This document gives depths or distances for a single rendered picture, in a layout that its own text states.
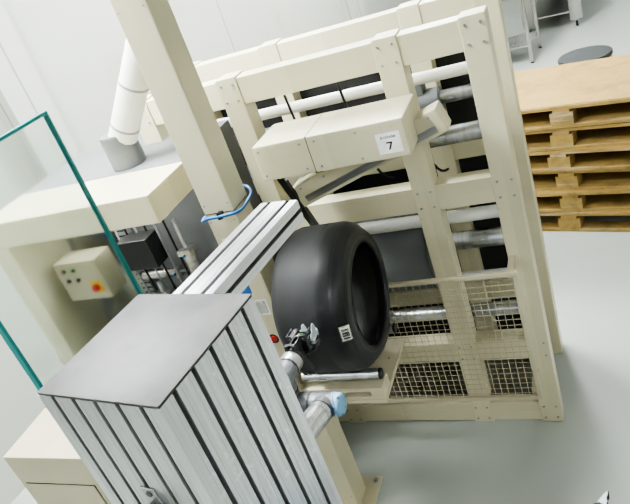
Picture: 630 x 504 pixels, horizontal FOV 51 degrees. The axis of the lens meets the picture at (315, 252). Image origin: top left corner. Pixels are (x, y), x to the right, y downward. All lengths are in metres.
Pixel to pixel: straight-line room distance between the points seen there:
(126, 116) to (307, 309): 1.10
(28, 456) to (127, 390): 1.51
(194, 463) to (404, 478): 2.53
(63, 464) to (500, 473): 1.96
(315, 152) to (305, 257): 0.41
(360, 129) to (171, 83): 0.67
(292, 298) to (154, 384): 1.45
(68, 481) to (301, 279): 1.02
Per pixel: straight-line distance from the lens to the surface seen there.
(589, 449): 3.40
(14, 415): 4.56
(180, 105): 2.31
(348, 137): 2.42
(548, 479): 3.30
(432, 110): 2.47
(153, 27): 2.27
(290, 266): 2.37
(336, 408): 2.03
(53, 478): 2.46
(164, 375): 0.94
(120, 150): 2.88
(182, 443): 0.93
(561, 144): 4.66
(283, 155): 2.53
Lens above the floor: 2.51
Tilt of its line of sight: 27 degrees down
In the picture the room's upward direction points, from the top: 20 degrees counter-clockwise
